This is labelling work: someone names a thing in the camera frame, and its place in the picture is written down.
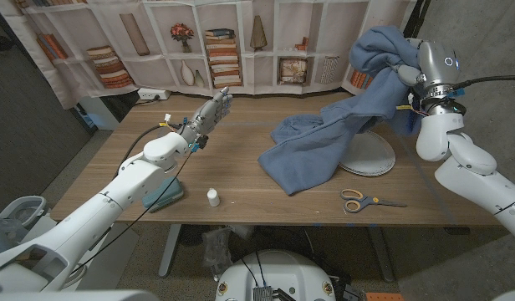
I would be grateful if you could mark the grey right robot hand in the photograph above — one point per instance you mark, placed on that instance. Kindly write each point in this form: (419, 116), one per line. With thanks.
(439, 67)

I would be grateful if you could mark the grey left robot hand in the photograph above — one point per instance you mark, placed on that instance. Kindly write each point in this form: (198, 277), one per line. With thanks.
(205, 117)

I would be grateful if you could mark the blue hoodie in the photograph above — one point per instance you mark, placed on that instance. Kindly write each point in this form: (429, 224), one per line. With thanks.
(316, 154)

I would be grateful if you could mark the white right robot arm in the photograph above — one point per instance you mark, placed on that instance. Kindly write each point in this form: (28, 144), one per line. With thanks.
(475, 175)

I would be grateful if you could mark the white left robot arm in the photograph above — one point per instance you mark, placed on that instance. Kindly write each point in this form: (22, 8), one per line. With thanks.
(94, 217)

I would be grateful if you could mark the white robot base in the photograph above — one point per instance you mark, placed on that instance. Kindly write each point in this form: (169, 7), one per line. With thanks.
(278, 271)

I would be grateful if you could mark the white paper plate gold rim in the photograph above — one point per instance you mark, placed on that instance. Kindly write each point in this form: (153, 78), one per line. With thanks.
(370, 156)

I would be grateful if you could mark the black backdrop stand pole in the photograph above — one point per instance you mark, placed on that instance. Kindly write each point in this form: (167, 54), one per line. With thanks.
(416, 16)

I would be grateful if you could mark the white power strip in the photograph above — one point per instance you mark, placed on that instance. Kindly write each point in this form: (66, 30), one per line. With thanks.
(153, 94)

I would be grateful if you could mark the printed bookshelf backdrop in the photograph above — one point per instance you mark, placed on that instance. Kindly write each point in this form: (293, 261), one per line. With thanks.
(249, 77)

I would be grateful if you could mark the small white bottle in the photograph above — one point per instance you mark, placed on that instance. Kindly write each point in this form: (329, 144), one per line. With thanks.
(213, 198)

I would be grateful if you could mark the white cabinet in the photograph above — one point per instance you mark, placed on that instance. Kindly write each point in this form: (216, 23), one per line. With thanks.
(100, 113)

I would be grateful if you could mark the clear plastic bag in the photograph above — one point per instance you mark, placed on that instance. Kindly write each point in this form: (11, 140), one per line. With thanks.
(215, 248)

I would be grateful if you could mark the grey table leg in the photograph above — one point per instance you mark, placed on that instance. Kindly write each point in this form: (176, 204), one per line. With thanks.
(380, 255)
(169, 251)

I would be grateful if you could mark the white grey stool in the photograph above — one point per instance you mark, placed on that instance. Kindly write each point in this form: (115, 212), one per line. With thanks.
(23, 209)

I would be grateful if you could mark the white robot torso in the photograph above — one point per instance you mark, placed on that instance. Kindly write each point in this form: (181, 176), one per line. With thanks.
(73, 296)

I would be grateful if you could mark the person leg in jeans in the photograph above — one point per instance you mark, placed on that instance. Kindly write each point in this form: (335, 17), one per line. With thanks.
(4, 236)

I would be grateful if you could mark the orange box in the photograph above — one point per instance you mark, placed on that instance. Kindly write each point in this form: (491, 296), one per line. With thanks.
(383, 297)

